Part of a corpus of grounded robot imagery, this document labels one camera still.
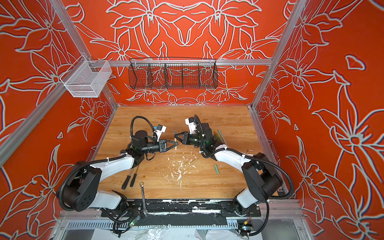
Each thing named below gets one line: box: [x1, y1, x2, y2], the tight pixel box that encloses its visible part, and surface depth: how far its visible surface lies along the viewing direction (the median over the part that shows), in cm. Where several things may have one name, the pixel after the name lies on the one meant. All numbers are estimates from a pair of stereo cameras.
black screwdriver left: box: [121, 168, 134, 190], surface depth 83 cm
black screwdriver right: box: [130, 165, 140, 188], surface depth 83 cm
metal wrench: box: [139, 182, 148, 217], surface depth 77 cm
